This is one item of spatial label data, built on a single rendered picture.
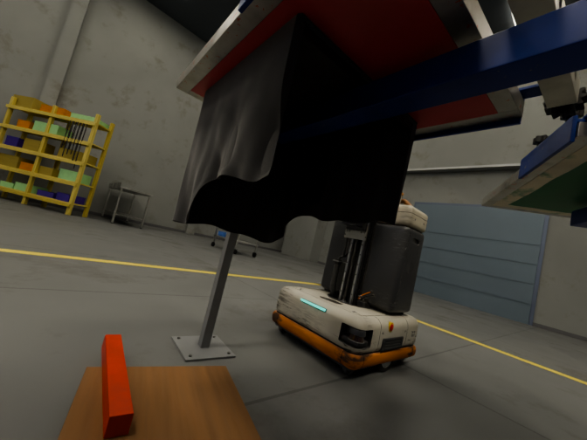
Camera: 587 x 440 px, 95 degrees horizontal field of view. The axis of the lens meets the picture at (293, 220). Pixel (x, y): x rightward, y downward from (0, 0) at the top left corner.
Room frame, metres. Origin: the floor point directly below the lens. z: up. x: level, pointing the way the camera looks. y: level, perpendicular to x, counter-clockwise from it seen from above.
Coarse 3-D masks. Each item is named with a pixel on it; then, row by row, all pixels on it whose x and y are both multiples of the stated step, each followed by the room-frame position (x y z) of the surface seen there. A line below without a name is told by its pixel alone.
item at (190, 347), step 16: (224, 240) 1.25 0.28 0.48; (224, 256) 1.22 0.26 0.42; (224, 272) 1.23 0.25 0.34; (208, 304) 1.25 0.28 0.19; (208, 320) 1.22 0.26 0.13; (176, 336) 1.28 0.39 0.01; (192, 336) 1.32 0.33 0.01; (208, 336) 1.23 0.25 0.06; (192, 352) 1.17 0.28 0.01; (208, 352) 1.20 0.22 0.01; (224, 352) 1.24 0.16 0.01
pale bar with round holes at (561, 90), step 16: (512, 0) 0.38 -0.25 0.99; (528, 0) 0.38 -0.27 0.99; (544, 0) 0.37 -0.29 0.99; (560, 0) 0.40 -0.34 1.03; (528, 16) 0.40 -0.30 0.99; (544, 80) 0.52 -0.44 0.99; (560, 80) 0.51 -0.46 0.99; (576, 80) 0.53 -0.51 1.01; (544, 96) 0.56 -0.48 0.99; (560, 96) 0.55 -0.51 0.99; (576, 96) 0.54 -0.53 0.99
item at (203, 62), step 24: (264, 0) 0.45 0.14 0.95; (432, 0) 0.38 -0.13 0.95; (456, 0) 0.37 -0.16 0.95; (240, 24) 0.52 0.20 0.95; (456, 24) 0.41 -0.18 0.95; (480, 24) 0.41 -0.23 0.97; (216, 48) 0.61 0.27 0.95; (192, 72) 0.74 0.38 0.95; (504, 96) 0.54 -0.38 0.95; (480, 120) 0.65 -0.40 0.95
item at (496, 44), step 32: (512, 32) 0.35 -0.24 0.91; (544, 32) 0.33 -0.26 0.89; (576, 32) 0.30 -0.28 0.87; (448, 64) 0.42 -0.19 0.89; (480, 64) 0.38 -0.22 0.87; (512, 64) 0.35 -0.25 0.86; (544, 64) 0.34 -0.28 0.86; (576, 64) 0.33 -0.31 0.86; (352, 96) 0.58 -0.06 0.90; (384, 96) 0.51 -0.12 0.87; (416, 96) 0.47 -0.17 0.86; (448, 96) 0.45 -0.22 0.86; (288, 128) 0.76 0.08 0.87; (320, 128) 0.70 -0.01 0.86
